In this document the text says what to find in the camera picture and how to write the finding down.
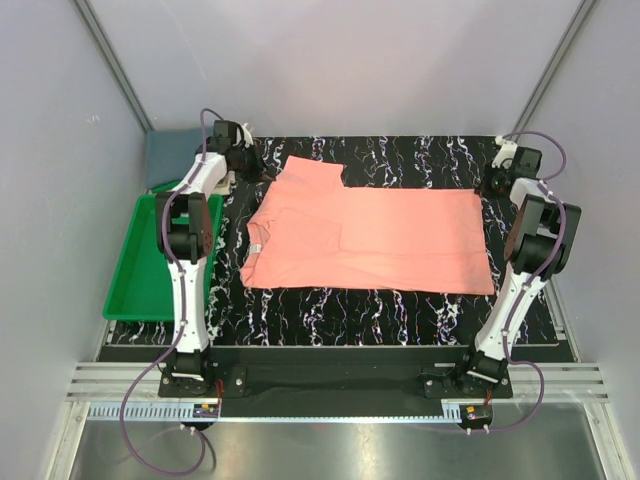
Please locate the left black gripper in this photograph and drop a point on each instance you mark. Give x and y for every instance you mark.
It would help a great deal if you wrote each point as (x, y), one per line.
(257, 170)

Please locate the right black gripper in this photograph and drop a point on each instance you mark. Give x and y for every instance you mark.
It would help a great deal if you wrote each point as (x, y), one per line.
(493, 170)

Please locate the pink t-shirt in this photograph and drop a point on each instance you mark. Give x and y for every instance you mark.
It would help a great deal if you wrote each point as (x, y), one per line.
(313, 231)

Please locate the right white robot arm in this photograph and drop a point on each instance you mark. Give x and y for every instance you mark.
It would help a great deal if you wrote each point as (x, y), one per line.
(537, 248)

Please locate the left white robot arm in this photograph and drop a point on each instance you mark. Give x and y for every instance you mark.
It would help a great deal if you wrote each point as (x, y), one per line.
(185, 237)

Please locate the black marble pattern mat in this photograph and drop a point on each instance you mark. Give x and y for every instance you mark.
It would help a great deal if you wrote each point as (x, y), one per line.
(237, 316)

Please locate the green plastic tray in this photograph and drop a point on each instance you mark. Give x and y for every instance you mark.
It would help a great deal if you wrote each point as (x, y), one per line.
(141, 288)

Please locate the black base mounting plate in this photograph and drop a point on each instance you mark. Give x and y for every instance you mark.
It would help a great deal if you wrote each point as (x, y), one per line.
(330, 383)

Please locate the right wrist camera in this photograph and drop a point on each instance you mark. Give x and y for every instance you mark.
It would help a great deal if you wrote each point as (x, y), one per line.
(505, 154)

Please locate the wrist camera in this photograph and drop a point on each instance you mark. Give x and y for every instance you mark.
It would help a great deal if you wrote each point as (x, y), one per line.
(246, 137)
(505, 154)

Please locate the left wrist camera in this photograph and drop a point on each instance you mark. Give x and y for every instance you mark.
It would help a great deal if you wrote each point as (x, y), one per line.
(246, 137)

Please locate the aluminium rail frame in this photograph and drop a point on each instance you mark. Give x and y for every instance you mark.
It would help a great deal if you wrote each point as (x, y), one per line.
(558, 422)

